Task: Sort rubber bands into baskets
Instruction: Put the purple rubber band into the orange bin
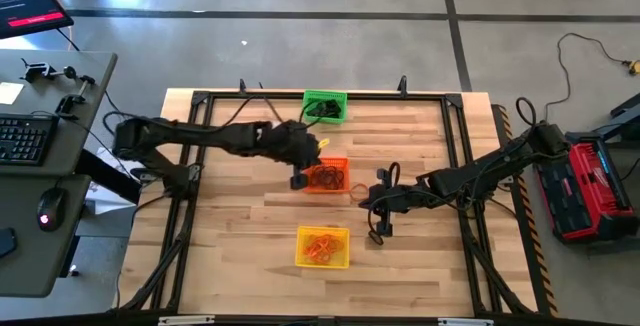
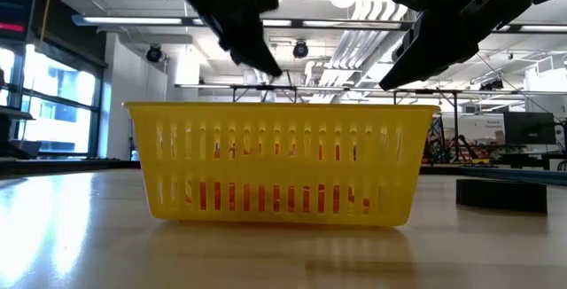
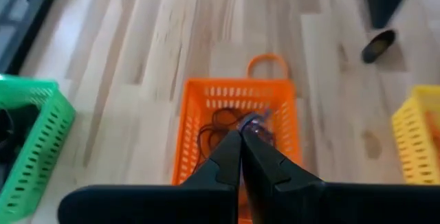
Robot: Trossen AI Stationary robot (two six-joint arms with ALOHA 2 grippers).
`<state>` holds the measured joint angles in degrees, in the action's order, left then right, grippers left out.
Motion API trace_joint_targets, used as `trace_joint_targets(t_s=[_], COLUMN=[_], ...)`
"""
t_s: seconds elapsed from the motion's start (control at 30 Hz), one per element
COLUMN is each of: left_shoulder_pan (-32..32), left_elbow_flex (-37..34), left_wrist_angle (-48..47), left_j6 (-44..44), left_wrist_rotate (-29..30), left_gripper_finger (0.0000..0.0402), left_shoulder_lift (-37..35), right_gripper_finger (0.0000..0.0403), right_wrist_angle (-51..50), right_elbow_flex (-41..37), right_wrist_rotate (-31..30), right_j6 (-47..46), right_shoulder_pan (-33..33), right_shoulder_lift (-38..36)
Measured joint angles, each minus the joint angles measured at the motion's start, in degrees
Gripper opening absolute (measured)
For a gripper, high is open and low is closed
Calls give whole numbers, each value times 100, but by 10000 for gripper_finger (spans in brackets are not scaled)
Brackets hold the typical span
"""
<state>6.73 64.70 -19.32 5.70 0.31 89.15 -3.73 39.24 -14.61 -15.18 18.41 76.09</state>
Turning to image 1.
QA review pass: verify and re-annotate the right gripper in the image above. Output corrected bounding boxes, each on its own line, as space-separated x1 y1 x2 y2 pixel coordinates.
358 168 426 237

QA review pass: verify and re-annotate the white paper note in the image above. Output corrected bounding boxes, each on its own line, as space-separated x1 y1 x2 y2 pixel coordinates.
0 81 25 106

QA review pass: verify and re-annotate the black desk clamp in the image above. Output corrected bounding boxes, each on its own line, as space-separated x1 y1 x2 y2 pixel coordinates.
54 74 97 120
19 57 79 85

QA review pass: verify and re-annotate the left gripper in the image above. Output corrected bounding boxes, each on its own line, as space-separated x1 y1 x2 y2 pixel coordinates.
269 119 324 191

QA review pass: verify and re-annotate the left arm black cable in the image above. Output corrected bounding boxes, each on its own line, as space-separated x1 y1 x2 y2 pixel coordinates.
227 94 324 130

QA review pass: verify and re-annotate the yellow plastic basket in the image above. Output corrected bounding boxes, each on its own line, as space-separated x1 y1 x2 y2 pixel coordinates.
294 225 351 270

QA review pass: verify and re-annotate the orange plastic basket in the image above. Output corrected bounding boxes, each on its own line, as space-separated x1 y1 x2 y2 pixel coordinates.
304 156 351 195

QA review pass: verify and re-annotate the green plastic basket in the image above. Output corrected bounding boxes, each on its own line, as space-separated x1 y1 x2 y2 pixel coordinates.
301 89 348 125

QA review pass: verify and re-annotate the black keyboard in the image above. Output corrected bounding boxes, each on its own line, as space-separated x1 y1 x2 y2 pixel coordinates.
0 113 60 167

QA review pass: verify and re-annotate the black floor power cord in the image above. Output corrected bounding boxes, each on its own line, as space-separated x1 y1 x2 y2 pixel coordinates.
543 32 634 142

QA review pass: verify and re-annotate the white table bracket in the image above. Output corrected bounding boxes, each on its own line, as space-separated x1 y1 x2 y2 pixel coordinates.
157 314 216 326
437 317 495 326

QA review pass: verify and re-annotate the black yellow hazard tape strip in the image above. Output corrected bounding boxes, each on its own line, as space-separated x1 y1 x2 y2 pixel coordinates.
492 104 560 317

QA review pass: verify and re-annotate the grey desk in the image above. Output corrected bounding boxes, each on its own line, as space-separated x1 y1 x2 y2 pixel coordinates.
0 49 119 299

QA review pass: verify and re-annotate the white paper sheet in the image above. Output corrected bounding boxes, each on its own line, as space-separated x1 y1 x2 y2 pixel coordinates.
84 146 134 216

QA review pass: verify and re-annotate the black equipment stand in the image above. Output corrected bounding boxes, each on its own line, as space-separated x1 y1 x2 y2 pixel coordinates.
594 93 640 142

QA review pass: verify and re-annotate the red and black tool case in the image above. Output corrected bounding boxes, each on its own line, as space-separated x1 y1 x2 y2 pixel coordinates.
542 132 640 246

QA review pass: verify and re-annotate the black computer mouse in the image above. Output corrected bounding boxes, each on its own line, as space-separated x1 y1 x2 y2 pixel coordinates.
36 187 69 233

